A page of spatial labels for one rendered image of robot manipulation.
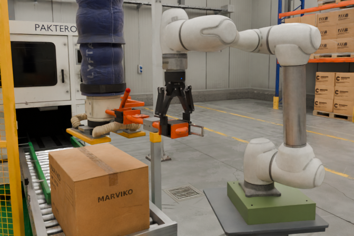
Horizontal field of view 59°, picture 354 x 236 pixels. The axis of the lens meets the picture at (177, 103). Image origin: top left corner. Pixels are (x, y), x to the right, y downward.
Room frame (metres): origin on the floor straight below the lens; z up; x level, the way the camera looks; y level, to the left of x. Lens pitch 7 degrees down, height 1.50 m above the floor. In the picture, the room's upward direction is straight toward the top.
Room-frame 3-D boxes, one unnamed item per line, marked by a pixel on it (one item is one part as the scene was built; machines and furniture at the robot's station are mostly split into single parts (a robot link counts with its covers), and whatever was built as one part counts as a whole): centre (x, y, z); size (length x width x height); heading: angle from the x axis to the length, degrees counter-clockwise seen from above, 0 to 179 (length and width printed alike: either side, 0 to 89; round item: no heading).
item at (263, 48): (1.50, -0.41, 1.60); 0.18 x 0.14 x 0.13; 134
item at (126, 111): (1.38, 0.22, 1.27); 0.10 x 0.08 x 0.06; 128
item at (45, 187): (2.68, 1.30, 0.60); 1.60 x 0.10 x 0.09; 29
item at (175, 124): (1.10, 0.01, 1.27); 0.08 x 0.07 x 0.05; 38
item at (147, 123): (1.21, 0.09, 1.26); 0.07 x 0.07 x 0.04; 38
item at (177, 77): (1.11, 0.01, 1.43); 0.08 x 0.07 x 0.09; 127
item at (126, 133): (1.64, 0.30, 1.16); 0.34 x 0.10 x 0.05; 38
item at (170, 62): (1.11, 0.01, 1.50); 0.09 x 0.09 x 0.06
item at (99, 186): (1.77, 0.49, 0.75); 0.60 x 0.40 x 0.40; 33
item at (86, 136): (1.52, 0.45, 1.16); 0.34 x 0.10 x 0.05; 38
